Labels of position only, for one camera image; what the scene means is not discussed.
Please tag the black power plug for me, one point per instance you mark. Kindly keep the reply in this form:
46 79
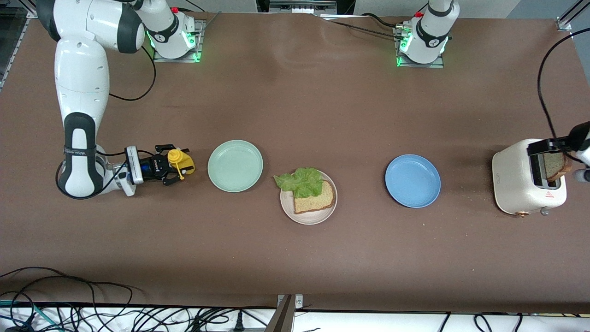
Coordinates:
238 323

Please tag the blue plate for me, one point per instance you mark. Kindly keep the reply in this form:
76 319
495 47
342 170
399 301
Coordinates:
412 180

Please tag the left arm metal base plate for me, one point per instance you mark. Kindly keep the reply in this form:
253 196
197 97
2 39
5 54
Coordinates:
433 66

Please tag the beige plate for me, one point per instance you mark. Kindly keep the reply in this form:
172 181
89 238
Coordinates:
309 219

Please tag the green lettuce leaf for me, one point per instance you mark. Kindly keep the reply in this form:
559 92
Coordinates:
302 182

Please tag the mint green plate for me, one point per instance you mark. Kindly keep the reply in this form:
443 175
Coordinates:
235 166

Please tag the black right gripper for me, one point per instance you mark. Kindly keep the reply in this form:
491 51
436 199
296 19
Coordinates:
156 166

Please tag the aluminium frame rail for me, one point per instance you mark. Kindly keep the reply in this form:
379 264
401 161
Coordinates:
563 24
30 14

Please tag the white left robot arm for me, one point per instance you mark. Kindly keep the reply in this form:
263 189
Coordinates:
431 37

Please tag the white toaster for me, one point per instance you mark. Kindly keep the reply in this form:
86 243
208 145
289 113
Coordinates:
511 180

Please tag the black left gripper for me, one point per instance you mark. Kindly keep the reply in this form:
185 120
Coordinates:
549 146

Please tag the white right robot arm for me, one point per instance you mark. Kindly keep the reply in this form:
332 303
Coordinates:
80 74

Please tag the grey metal table bracket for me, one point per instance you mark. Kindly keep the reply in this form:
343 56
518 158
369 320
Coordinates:
283 318

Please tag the brown bread slice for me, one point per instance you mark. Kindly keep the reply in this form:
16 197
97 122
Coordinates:
318 201
555 167

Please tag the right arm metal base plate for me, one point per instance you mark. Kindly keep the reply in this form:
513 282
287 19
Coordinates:
202 37

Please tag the yellow mustard squeeze bottle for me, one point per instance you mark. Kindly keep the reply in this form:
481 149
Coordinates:
186 163

